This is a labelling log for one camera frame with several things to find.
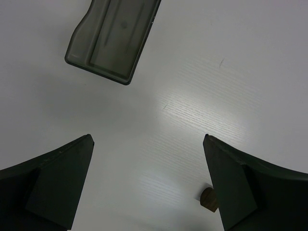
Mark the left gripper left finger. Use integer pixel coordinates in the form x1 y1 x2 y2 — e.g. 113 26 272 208
0 134 94 231

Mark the dark wood arch block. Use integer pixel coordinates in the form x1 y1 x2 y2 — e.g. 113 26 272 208
200 187 218 213

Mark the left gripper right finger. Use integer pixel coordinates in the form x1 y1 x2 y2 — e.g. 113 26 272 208
203 134 308 231

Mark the smoky transparent plastic box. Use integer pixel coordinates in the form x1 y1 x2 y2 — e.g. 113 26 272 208
64 0 161 85

